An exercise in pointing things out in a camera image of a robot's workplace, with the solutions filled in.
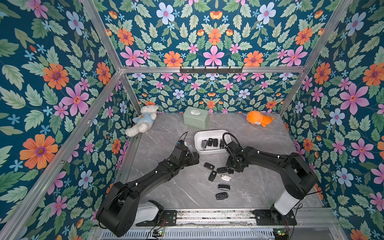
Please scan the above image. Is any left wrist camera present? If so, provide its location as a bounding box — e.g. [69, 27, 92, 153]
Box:
[172, 140, 189, 161]

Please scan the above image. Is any black slim car key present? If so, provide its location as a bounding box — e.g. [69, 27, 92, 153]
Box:
[220, 139, 225, 149]

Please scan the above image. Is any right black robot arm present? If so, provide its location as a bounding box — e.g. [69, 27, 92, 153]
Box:
[225, 142, 319, 218]

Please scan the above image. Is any orange plush toy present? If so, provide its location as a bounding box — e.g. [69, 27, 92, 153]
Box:
[246, 111, 274, 127]

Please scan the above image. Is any green tissue box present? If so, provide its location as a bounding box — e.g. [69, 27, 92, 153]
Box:
[183, 106, 210, 130]

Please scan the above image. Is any white teddy bear plush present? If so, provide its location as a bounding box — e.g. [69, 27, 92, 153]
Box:
[125, 105, 159, 137]

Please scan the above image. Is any black hook rail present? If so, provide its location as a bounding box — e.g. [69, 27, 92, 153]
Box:
[179, 67, 243, 75]

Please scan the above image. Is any white storage box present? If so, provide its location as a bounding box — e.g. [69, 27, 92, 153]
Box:
[194, 130, 232, 155]

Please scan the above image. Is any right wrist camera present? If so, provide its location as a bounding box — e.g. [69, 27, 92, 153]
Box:
[225, 141, 243, 155]

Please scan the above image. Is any white car key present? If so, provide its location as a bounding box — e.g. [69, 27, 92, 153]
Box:
[221, 174, 232, 182]

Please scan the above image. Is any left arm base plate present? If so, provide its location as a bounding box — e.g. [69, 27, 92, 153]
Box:
[135, 210, 178, 227]

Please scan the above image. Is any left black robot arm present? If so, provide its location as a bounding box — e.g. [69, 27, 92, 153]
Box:
[96, 152, 200, 237]

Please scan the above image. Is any white perforated vent strip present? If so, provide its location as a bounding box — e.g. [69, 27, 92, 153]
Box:
[102, 229, 275, 240]

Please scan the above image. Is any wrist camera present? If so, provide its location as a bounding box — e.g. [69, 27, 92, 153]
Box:
[172, 140, 189, 161]
[225, 141, 243, 155]

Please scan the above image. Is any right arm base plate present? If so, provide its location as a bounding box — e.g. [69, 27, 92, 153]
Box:
[252, 210, 297, 226]

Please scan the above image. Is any black car key bottom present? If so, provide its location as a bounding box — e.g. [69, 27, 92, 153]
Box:
[216, 192, 229, 201]

